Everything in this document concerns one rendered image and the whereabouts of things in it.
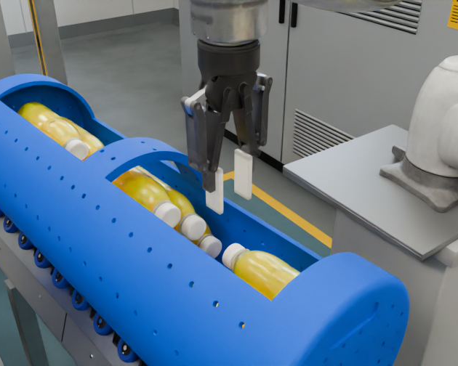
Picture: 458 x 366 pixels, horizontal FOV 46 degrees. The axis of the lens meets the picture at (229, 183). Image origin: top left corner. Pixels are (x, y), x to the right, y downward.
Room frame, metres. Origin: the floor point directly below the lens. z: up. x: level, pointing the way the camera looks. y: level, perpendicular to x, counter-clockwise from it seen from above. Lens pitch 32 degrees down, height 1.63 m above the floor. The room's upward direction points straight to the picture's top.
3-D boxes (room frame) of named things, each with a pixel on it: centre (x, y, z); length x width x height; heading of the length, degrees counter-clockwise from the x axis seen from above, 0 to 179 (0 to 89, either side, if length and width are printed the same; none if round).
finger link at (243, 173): (0.64, -0.02, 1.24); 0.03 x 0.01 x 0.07; 42
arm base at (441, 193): (1.01, -0.44, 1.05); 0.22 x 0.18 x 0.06; 30
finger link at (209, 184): (0.60, 0.03, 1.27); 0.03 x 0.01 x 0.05; 132
